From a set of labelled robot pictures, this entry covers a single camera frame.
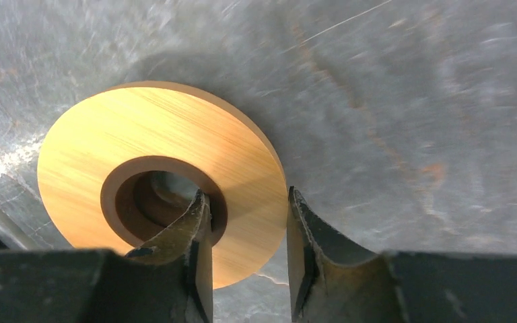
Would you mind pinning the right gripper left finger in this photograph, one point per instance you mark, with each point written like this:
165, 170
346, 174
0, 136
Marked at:
166, 279

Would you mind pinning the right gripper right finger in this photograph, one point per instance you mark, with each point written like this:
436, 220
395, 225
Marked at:
334, 279

